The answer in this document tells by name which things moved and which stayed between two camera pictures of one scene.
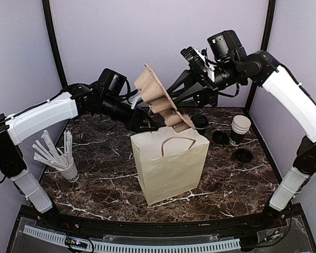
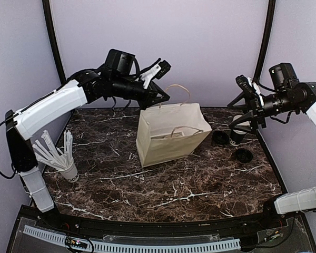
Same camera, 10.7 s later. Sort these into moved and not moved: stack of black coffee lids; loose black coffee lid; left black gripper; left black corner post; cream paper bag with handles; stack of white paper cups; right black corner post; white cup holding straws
Moved: cream paper bag with handles; left black gripper
Not moved: white cup holding straws; stack of black coffee lids; right black corner post; left black corner post; loose black coffee lid; stack of white paper cups
